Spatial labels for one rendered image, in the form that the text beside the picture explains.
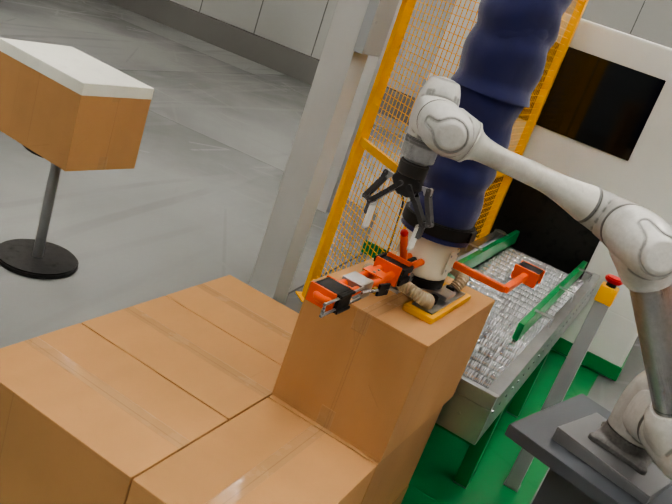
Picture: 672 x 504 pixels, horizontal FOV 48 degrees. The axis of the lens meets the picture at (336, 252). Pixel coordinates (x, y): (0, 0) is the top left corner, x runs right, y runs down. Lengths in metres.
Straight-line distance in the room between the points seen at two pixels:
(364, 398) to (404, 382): 0.14
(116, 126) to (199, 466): 1.97
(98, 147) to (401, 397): 1.98
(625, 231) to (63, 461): 1.49
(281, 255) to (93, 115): 1.12
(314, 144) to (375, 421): 1.77
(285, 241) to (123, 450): 1.99
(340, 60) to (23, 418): 2.18
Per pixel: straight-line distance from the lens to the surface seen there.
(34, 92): 3.67
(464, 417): 2.85
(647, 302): 1.98
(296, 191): 3.73
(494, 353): 3.28
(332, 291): 1.80
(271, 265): 3.86
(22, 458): 2.22
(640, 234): 1.87
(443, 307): 2.33
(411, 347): 2.11
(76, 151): 3.52
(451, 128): 1.66
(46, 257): 4.08
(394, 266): 2.10
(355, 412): 2.26
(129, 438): 2.07
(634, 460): 2.41
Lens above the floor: 1.78
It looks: 19 degrees down
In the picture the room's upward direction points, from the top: 19 degrees clockwise
